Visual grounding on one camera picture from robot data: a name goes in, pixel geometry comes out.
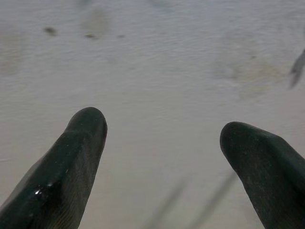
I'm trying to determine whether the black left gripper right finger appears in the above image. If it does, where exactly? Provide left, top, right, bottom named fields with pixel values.
left=219, top=121, right=305, bottom=229

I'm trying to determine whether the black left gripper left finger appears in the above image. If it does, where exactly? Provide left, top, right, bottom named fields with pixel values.
left=0, top=106, right=108, bottom=229

